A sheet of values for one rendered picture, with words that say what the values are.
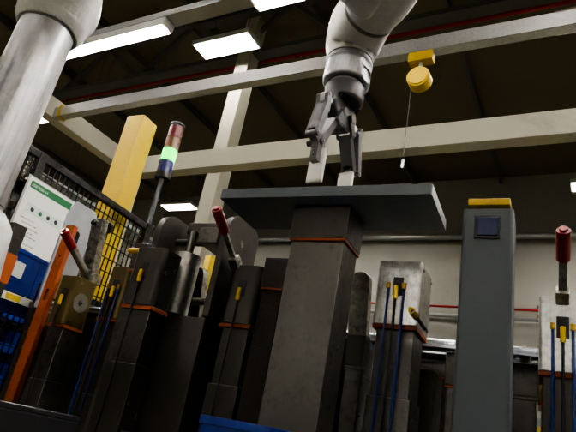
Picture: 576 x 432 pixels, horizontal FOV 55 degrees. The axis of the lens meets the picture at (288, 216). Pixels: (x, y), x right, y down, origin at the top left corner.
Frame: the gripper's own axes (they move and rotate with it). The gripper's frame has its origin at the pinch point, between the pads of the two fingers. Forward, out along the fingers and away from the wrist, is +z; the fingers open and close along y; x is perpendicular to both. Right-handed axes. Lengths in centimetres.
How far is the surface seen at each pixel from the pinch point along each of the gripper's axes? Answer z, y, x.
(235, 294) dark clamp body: 18.1, 6.3, 21.9
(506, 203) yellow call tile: 5.2, 3.8, -28.6
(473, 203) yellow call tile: 5.2, 3.0, -24.1
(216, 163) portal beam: -212, 282, 334
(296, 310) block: 23.6, -2.5, 0.8
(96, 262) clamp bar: 10, 7, 70
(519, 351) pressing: 20.8, 30.6, -24.5
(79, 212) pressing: -11, 16, 101
